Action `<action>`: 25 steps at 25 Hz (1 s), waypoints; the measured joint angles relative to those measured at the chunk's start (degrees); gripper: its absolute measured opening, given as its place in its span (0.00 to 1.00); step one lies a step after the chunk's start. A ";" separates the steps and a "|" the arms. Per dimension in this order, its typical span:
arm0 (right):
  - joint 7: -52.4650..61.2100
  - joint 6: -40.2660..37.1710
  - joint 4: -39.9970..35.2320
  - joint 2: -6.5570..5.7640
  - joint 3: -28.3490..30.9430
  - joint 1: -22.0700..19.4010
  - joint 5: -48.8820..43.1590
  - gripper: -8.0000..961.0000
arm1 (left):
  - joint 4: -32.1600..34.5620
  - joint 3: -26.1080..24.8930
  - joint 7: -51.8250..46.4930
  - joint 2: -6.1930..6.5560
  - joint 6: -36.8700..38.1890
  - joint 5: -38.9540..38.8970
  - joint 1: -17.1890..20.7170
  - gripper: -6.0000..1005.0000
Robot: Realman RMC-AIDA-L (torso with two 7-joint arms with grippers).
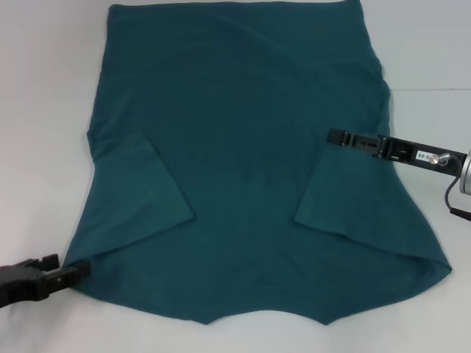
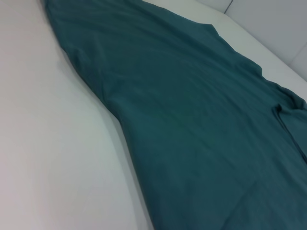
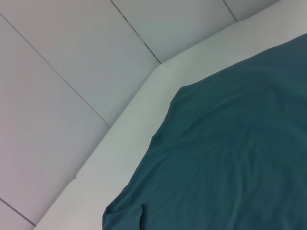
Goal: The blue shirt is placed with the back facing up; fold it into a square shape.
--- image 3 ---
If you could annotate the blue t-shirt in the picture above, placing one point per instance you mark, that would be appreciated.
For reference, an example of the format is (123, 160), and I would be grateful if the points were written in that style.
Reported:
(227, 143)

